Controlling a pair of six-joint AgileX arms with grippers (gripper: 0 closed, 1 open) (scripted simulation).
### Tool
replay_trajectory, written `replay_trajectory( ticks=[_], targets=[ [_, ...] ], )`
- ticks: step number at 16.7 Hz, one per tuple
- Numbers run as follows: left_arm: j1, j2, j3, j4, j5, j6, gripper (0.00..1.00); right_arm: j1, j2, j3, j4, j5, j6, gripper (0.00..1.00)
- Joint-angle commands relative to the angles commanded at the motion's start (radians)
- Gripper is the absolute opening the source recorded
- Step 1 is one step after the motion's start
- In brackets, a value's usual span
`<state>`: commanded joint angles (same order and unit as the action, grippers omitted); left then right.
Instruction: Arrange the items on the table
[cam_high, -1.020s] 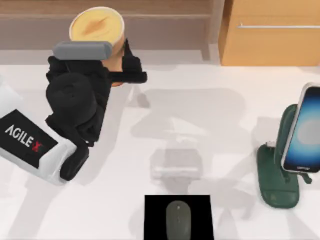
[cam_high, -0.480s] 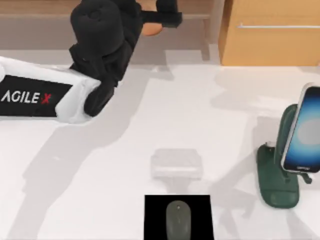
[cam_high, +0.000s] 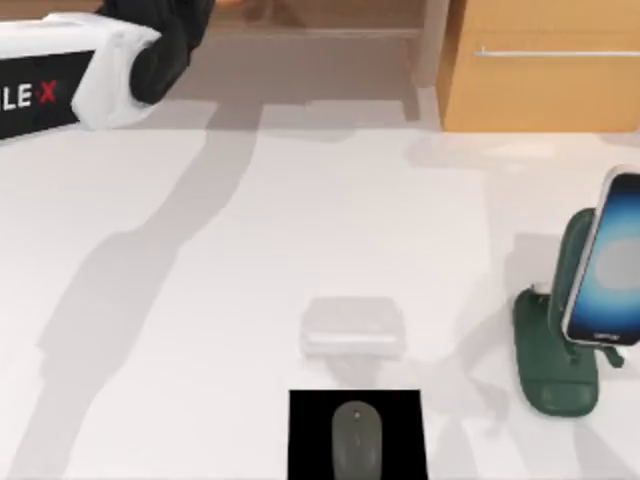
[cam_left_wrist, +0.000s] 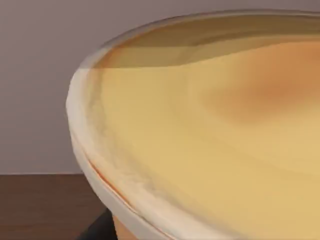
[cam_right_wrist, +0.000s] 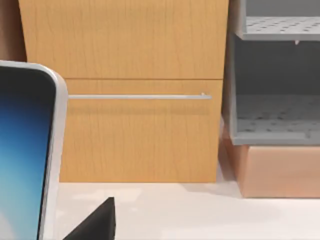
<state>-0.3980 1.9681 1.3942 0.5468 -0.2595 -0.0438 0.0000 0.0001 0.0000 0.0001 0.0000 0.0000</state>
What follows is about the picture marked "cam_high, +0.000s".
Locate black mouse pad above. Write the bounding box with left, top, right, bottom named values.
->
left=288, top=389, right=430, bottom=480

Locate dark grey computer mouse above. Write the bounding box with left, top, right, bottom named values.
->
left=331, top=400, right=383, bottom=480

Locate wooden cupboard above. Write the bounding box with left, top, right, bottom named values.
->
left=189, top=0, right=640, bottom=133

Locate dark green phone stand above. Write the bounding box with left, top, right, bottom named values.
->
left=513, top=207, right=626, bottom=417

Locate wooden drawer front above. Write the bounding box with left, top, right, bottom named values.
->
left=442, top=0, right=640, bottom=133

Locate smartphone with blue screen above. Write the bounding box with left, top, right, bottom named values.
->
left=561, top=165, right=640, bottom=347

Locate long metal handle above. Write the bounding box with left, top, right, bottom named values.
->
left=473, top=45, right=640, bottom=59

